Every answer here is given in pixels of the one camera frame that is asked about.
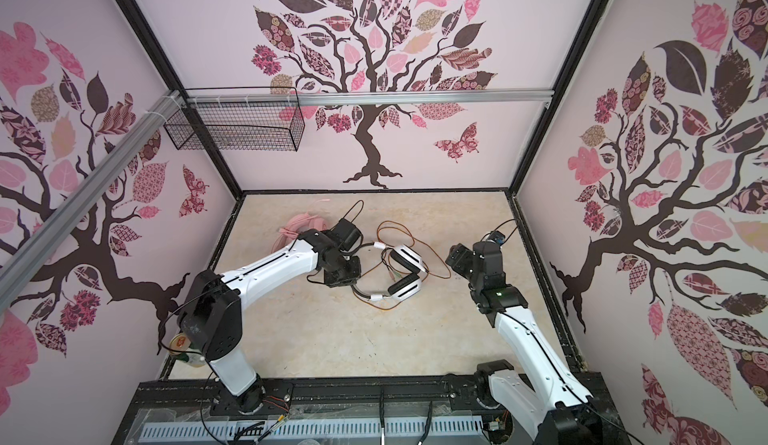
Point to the aluminium rail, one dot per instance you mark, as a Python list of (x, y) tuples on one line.
[(19, 270), (372, 96)]

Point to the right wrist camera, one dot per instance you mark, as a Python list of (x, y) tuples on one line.
[(496, 237)]

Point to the aluminium rail left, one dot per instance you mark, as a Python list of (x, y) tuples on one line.
[(19, 270)]

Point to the white black headphones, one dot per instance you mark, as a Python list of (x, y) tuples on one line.
[(405, 266)]

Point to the green drink can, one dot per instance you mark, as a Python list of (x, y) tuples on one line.
[(181, 349)]

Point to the black wire basket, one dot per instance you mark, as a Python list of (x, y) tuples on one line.
[(260, 118)]

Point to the white cable duct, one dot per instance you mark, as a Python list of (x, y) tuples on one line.
[(318, 429)]

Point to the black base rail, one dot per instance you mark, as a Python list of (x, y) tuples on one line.
[(352, 397)]

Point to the pink headphones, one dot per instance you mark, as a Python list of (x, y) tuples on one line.
[(296, 225)]

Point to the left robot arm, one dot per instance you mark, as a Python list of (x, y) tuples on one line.
[(212, 317)]

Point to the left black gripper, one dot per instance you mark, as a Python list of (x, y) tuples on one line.
[(350, 278)]

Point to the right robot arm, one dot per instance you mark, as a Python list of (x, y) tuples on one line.
[(550, 403)]

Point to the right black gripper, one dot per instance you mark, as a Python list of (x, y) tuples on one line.
[(465, 255)]

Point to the aluminium rail back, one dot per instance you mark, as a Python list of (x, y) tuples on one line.
[(372, 96)]

